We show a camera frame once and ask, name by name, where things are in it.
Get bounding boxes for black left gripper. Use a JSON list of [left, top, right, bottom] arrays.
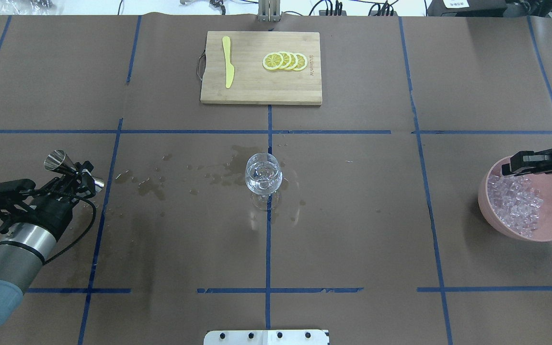
[[0, 161, 98, 241]]

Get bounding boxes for steel double jigger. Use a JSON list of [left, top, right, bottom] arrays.
[[44, 150, 105, 193]]

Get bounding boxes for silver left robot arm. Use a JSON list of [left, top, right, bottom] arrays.
[[0, 159, 104, 326]]

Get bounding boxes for clear ice cubes pile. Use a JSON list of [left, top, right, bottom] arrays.
[[487, 174, 544, 238]]

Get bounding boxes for clear wine glass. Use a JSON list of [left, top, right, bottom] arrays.
[[244, 152, 283, 211]]

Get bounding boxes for pink plastic bowl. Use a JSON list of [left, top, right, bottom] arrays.
[[477, 156, 552, 242]]

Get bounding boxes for bamboo cutting board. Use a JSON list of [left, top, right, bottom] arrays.
[[200, 31, 323, 106]]

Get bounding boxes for yellow plastic knife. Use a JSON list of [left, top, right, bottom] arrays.
[[222, 36, 236, 88]]

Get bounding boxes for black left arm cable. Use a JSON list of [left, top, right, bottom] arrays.
[[41, 200, 97, 265]]

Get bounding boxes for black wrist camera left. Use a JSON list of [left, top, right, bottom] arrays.
[[0, 179, 36, 217]]

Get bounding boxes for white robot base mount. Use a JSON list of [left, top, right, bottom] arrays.
[[203, 329, 330, 345]]

